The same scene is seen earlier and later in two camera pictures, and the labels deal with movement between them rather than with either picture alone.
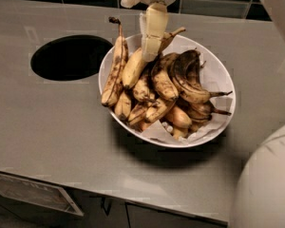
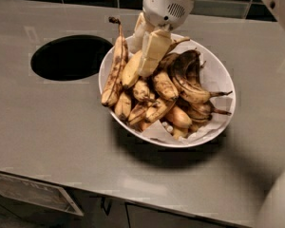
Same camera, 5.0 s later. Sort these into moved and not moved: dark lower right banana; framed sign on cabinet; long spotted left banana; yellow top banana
Moved: yellow top banana
Not moved: long spotted left banana; framed sign on cabinet; dark lower right banana
